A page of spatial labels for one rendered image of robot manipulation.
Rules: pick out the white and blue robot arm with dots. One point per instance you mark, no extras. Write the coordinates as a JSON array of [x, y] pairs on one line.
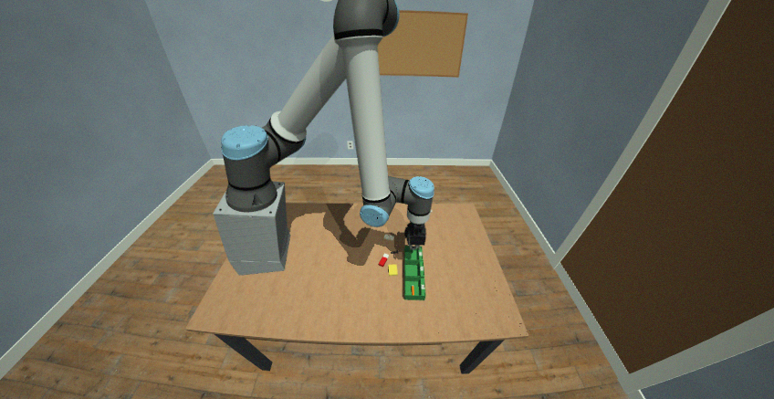
[[248, 155]]

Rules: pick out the green rack of bins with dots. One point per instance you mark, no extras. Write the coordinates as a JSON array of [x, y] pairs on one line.
[[414, 274]]

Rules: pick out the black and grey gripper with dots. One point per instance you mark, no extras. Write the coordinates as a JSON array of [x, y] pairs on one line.
[[412, 236]]

